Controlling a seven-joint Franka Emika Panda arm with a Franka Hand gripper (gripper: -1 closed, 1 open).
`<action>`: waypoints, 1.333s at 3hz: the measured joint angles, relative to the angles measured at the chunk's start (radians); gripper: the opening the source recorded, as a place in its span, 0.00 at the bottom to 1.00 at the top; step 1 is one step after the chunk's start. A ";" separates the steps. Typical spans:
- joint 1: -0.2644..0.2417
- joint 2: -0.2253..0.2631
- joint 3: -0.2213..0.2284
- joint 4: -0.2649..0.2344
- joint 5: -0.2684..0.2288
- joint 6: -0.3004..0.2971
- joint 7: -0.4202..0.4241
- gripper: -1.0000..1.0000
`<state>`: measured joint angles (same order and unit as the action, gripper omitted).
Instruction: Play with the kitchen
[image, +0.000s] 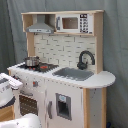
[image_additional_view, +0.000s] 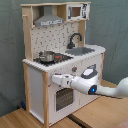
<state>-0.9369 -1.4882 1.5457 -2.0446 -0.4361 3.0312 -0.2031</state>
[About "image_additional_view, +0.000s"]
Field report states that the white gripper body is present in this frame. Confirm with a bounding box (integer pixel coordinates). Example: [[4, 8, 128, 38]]
[[52, 74, 73, 88]]

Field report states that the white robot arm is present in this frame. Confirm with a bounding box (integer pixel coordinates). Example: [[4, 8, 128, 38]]
[[52, 66, 128, 98]]

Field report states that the wooden toy kitchen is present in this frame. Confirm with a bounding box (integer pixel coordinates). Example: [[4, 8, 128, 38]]
[[22, 2, 105, 127]]

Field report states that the black toy stovetop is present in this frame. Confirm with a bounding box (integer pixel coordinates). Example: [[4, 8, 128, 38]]
[[34, 53, 71, 66]]

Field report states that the small silver pot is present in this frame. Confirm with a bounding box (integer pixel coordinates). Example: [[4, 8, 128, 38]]
[[39, 51, 55, 62]]

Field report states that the grey toy sink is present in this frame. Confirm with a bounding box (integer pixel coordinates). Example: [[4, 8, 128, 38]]
[[66, 47, 94, 56]]

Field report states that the black toy faucet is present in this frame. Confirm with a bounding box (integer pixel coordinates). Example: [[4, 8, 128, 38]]
[[67, 33, 83, 49]]

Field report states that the silver range hood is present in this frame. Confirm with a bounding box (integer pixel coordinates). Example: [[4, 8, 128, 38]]
[[35, 5, 64, 27]]

